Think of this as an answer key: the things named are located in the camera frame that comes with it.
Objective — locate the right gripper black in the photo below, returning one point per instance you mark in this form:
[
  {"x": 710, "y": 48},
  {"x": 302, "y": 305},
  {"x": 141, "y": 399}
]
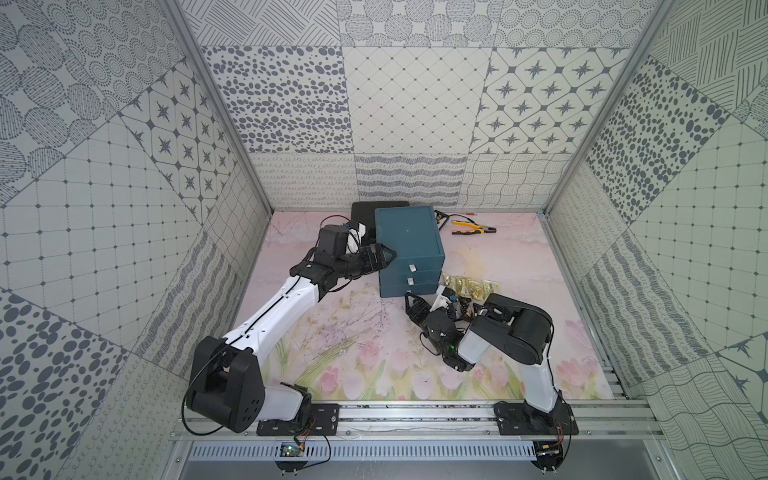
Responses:
[{"x": 420, "y": 307}]

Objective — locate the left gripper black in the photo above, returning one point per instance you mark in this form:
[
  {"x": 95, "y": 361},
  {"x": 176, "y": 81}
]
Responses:
[{"x": 372, "y": 257}]

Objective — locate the teal drawer cabinet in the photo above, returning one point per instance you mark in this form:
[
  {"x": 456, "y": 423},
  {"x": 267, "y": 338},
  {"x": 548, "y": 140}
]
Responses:
[{"x": 411, "y": 232}]

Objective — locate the green cookie packet two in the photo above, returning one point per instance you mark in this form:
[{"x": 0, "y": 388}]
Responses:
[{"x": 463, "y": 287}]

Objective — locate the green cookie packet three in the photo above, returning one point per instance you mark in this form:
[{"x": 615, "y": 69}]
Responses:
[{"x": 478, "y": 290}]

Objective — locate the green cookie packet four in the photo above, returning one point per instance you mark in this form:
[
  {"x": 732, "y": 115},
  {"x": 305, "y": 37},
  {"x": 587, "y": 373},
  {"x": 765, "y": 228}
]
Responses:
[{"x": 489, "y": 287}]

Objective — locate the green cookie packet one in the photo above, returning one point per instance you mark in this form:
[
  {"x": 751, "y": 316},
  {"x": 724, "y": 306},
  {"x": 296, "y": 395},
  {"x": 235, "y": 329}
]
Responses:
[{"x": 452, "y": 282}]

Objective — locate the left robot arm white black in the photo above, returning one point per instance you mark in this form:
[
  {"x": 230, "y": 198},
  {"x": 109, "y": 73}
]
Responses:
[{"x": 226, "y": 384}]

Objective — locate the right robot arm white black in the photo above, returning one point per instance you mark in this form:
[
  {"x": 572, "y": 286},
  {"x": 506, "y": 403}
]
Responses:
[{"x": 460, "y": 331}]

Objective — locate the black case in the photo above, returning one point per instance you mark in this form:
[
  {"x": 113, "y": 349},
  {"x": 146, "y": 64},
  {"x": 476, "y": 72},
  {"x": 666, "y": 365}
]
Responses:
[{"x": 363, "y": 212}]

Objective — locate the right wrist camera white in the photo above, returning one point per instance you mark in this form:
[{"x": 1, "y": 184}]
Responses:
[{"x": 445, "y": 297}]

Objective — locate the yellow handled pliers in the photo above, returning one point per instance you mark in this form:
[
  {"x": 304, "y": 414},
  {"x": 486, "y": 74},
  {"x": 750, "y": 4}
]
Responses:
[{"x": 470, "y": 228}]

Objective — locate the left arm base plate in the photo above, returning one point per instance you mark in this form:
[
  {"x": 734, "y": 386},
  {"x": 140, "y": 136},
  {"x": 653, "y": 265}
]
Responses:
[{"x": 312, "y": 420}]

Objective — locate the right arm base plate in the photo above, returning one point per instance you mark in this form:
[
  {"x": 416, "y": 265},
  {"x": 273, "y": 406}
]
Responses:
[{"x": 518, "y": 419}]

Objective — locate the aluminium rail frame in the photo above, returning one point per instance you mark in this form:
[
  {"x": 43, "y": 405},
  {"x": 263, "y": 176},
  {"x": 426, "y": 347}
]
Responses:
[{"x": 613, "y": 419}]

